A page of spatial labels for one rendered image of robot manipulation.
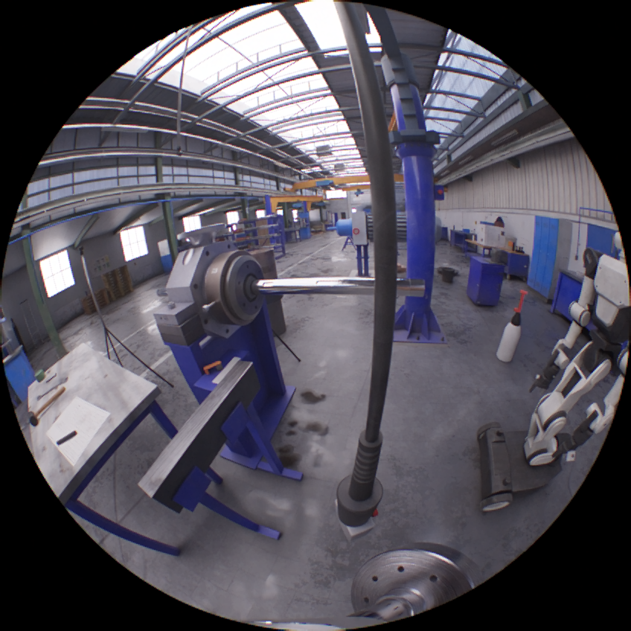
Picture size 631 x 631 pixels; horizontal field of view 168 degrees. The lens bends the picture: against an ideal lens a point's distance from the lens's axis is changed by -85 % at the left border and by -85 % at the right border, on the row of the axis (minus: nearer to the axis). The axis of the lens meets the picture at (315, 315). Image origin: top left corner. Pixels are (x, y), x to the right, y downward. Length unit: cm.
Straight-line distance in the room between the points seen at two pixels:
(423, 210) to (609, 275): 180
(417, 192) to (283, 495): 270
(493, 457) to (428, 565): 124
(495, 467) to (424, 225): 212
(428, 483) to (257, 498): 104
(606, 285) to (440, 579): 106
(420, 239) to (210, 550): 300
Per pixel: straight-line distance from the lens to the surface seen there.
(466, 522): 154
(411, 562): 35
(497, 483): 146
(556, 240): 536
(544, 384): 145
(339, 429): 164
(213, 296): 96
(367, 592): 42
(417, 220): 233
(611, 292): 112
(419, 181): 235
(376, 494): 23
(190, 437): 70
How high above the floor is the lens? 136
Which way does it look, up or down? 25 degrees down
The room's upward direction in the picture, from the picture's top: 6 degrees counter-clockwise
